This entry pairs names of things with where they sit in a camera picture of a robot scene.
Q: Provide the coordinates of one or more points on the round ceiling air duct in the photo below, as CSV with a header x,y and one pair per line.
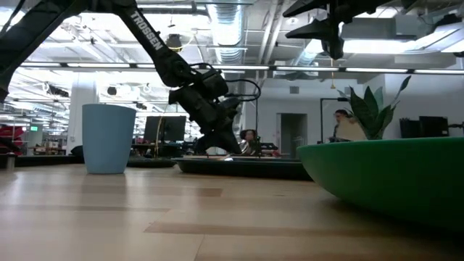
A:
x,y
226,29

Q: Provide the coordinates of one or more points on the black computer monitor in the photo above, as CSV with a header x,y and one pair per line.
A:
x,y
165,128

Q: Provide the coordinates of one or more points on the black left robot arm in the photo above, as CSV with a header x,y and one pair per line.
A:
x,y
145,32

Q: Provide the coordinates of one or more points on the small silver metal post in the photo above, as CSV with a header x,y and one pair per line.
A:
x,y
10,160

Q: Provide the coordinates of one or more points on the green snake plant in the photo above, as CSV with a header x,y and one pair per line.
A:
x,y
369,112

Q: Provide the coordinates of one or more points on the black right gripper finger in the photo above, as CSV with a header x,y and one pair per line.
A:
x,y
311,6
313,29

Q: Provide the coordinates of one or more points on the dark green tray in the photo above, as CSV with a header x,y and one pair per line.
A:
x,y
243,168

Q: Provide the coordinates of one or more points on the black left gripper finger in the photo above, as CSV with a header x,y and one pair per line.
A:
x,y
227,142
206,145

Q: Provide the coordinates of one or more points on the black monitor pair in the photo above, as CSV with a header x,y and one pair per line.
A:
x,y
427,127

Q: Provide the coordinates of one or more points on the long black table edge rail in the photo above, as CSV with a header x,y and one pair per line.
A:
x,y
43,161

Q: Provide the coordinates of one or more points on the person with headphones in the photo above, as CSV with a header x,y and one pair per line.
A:
x,y
248,139

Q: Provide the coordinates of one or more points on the light blue plastic cup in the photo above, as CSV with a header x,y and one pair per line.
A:
x,y
108,139

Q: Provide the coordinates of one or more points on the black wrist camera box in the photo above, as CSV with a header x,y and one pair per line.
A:
x,y
214,84

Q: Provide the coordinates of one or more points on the black bent lamp stand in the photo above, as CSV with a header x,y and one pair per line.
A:
x,y
322,119

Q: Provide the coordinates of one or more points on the green bowl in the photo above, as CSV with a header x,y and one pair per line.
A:
x,y
391,177

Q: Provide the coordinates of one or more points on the person holding paper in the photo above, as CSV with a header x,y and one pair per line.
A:
x,y
342,127

